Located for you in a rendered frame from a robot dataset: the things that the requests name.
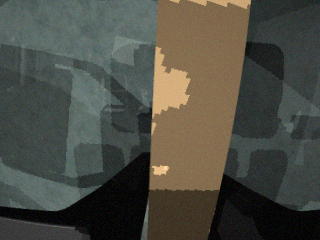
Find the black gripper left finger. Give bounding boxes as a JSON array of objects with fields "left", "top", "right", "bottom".
[{"left": 0, "top": 152, "right": 151, "bottom": 240}]

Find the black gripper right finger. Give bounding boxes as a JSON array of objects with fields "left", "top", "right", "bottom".
[{"left": 207, "top": 173, "right": 320, "bottom": 240}]

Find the long wooden rail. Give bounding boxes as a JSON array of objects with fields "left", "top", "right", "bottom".
[{"left": 148, "top": 0, "right": 251, "bottom": 240}]

